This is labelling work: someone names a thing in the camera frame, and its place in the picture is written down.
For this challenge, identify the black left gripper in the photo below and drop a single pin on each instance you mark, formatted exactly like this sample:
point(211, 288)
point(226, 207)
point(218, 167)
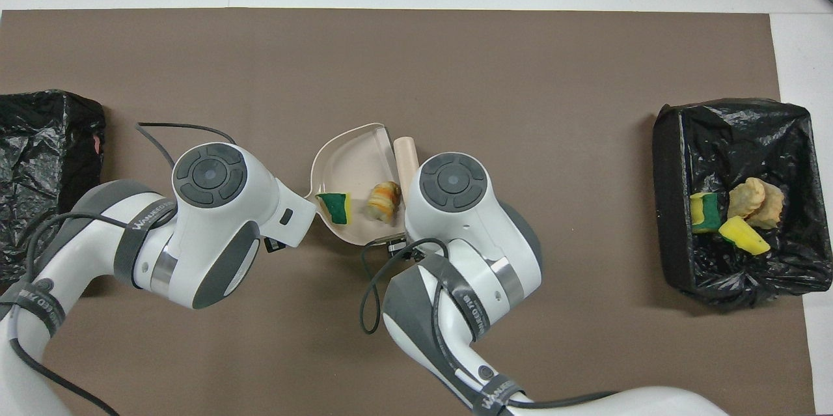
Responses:
point(274, 245)

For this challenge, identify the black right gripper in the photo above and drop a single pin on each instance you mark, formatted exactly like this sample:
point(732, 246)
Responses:
point(399, 248)

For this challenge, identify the orange striped croissant piece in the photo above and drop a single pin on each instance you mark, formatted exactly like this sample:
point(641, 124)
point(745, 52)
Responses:
point(384, 201)

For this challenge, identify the small green yellow sponge wedge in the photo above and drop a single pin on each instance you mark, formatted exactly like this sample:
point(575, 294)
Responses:
point(335, 208)

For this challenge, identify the beige hand brush black bristles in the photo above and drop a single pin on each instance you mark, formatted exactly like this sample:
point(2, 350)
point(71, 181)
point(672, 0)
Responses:
point(407, 162)

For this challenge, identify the beige plastic dustpan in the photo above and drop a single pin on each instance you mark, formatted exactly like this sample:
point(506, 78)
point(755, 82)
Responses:
point(351, 162)

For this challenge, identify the notched yellow green-backed sponge piece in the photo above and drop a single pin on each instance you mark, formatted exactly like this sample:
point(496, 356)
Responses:
point(744, 235)

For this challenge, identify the pale beige foam chunk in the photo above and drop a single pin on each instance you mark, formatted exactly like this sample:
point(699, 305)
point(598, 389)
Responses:
point(774, 208)
point(747, 198)

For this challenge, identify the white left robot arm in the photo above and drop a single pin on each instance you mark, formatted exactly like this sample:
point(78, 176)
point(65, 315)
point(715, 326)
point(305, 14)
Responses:
point(215, 234)

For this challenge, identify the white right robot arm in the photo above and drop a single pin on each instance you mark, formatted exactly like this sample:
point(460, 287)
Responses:
point(468, 227)

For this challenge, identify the black bag lined bin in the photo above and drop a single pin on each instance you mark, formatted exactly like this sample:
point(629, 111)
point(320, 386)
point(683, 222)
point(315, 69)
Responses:
point(729, 142)
point(39, 136)

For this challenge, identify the brown paper table mat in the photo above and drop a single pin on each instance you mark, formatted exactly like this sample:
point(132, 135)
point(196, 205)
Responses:
point(520, 45)

